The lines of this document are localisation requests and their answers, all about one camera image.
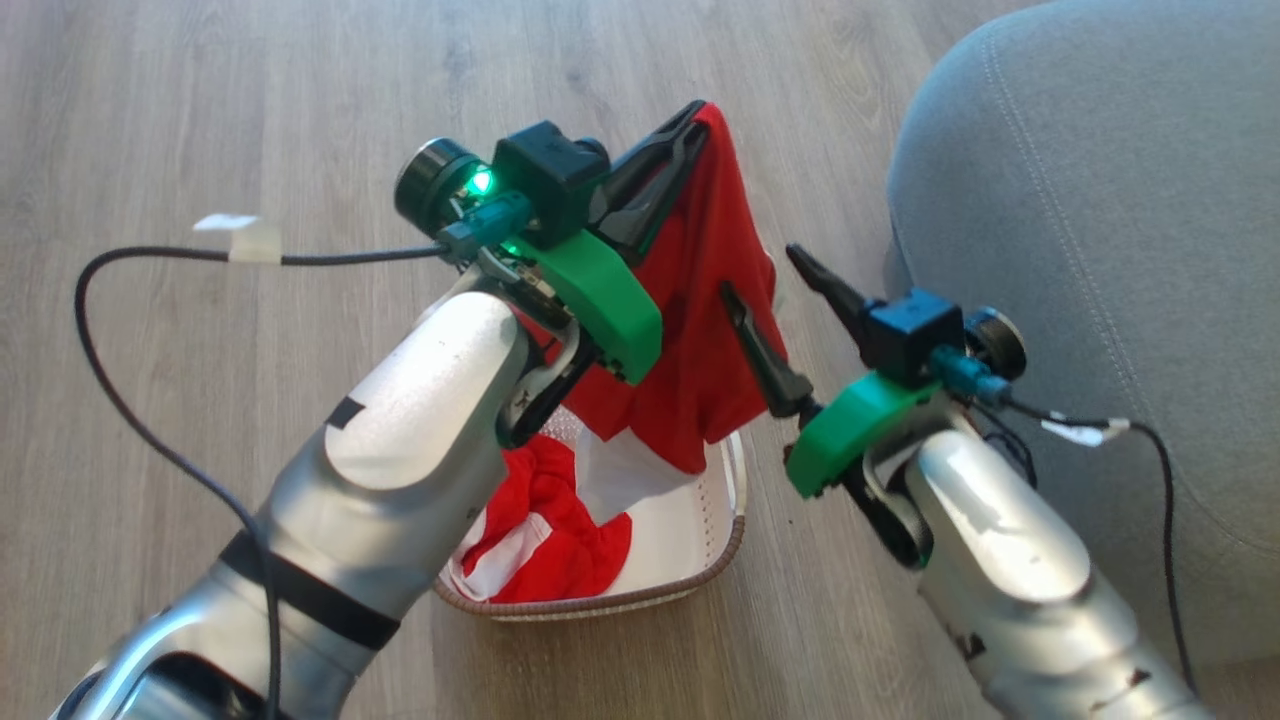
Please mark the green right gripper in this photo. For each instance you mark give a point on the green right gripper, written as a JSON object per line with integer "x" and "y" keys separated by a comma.
{"x": 850, "y": 425}

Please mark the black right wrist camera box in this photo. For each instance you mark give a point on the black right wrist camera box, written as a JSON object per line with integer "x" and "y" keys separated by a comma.
{"x": 912, "y": 335}

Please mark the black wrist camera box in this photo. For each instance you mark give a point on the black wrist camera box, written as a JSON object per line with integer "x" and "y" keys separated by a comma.
{"x": 545, "y": 175}
{"x": 912, "y": 335}

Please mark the cream basket with brown rim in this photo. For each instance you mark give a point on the cream basket with brown rim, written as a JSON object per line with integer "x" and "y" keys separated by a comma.
{"x": 690, "y": 545}

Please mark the black round wrist cylinder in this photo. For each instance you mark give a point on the black round wrist cylinder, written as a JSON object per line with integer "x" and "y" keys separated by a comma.
{"x": 998, "y": 342}
{"x": 430, "y": 180}

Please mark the red and white garment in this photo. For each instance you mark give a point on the red and white garment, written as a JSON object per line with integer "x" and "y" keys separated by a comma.
{"x": 545, "y": 520}

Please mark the grey fabric sofa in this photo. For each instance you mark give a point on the grey fabric sofa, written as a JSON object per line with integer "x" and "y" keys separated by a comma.
{"x": 1120, "y": 200}

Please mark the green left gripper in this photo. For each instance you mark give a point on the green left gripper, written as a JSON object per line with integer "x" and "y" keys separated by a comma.
{"x": 605, "y": 295}

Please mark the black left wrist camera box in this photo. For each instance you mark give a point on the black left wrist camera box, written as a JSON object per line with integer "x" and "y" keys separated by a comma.
{"x": 545, "y": 175}

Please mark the black round right wrist cylinder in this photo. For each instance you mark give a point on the black round right wrist cylinder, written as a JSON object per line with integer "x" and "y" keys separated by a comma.
{"x": 998, "y": 342}

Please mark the black round left wrist cylinder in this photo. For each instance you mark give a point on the black round left wrist cylinder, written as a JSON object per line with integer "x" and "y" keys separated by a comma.
{"x": 430, "y": 180}

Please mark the plain red garment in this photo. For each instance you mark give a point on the plain red garment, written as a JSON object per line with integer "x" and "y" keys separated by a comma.
{"x": 700, "y": 330}

